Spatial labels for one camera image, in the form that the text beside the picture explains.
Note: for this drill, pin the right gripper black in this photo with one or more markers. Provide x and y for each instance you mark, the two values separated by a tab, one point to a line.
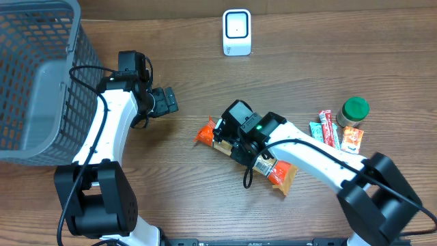
240	158

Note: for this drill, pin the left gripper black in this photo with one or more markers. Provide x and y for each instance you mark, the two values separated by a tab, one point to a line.
164	102

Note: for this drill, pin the orange spaghetti pasta packet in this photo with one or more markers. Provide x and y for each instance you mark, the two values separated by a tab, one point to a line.
280	173

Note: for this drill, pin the teal tissue packet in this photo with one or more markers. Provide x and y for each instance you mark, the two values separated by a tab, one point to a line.
317	133

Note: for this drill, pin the red stick sachet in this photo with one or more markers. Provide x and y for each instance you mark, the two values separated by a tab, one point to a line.
327	127

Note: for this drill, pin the small orange carton box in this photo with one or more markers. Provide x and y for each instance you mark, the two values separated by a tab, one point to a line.
352	138

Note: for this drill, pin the green lid jar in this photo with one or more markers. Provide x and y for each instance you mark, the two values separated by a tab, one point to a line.
353	112

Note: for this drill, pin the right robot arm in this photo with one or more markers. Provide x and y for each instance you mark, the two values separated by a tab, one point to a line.
376	199

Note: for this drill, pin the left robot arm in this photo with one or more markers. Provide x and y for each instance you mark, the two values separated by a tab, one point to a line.
95	195

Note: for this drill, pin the white barcode scanner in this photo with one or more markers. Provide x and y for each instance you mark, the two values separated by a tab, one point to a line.
237	39

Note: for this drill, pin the grey plastic shopping basket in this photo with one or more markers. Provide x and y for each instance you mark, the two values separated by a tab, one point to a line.
48	71

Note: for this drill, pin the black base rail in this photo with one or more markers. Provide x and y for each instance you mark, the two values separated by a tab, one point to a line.
313	242

